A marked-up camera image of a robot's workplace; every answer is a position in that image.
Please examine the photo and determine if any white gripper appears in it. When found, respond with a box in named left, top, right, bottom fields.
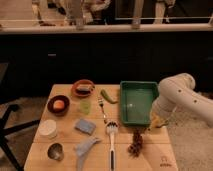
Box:
left=150, top=95, right=176, bottom=129

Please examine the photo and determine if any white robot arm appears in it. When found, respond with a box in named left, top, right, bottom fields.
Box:
left=151, top=73, right=213, bottom=127

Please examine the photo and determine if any green plastic tray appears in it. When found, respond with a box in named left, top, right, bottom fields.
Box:
left=120, top=81, right=159, bottom=127

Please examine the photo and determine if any brown dried grape bunch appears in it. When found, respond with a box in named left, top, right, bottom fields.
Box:
left=128, top=130, right=143, bottom=157

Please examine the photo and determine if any silver fork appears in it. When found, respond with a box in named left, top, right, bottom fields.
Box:
left=98, top=97, right=107, bottom=124

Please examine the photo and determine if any blue sponge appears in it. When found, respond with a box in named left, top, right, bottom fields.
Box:
left=75, top=119, right=96, bottom=135

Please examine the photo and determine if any small green cup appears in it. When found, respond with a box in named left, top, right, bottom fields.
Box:
left=79, top=100, right=91, bottom=115

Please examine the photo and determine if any orange bowl with sponge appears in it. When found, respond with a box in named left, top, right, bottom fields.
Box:
left=71, top=79, right=95, bottom=97

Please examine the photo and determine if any dark sponge in bowl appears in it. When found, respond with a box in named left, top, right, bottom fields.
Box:
left=76, top=84, right=92, bottom=92

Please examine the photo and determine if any grey blue cloth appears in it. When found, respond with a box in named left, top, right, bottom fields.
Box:
left=74, top=137, right=101, bottom=171

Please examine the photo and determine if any dark red bowl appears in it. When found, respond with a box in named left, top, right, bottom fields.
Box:
left=47, top=95, right=70, bottom=116

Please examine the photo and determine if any orange fruit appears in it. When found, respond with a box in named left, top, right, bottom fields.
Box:
left=53, top=100, right=65, bottom=110

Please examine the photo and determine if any metal cup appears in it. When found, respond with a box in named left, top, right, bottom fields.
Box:
left=47, top=143, right=64, bottom=161

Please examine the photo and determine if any white round container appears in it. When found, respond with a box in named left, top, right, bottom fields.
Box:
left=38, top=120, right=57, bottom=139

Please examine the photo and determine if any black office chair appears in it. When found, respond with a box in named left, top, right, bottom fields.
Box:
left=0, top=61, right=42, bottom=171

